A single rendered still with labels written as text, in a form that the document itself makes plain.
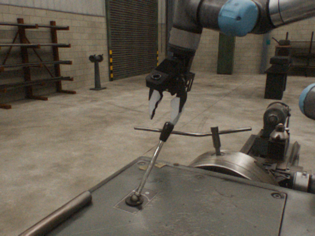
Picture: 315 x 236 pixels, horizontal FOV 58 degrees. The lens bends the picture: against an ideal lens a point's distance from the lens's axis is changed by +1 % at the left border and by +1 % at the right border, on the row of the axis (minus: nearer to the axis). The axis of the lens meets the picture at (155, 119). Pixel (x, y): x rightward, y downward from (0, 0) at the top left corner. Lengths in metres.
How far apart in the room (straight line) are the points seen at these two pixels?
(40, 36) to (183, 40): 8.42
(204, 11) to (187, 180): 0.38
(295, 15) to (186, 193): 0.45
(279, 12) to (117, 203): 0.53
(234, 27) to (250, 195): 0.34
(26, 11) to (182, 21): 8.21
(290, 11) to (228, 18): 0.15
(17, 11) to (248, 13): 8.19
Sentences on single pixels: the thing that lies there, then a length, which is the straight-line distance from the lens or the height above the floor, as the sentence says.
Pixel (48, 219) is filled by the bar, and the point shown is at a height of 1.28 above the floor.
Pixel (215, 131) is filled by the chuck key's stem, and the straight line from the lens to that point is 0.82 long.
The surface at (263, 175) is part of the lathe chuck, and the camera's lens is 0.83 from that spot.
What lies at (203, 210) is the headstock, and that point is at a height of 1.26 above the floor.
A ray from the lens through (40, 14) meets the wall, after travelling 9.15.
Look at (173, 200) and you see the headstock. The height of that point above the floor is 1.26.
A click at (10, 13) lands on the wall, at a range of 8.53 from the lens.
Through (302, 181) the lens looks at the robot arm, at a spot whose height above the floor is 1.10.
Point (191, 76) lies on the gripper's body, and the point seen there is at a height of 1.46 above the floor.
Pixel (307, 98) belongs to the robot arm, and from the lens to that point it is 0.99.
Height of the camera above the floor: 1.55
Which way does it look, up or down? 16 degrees down
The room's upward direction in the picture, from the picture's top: straight up
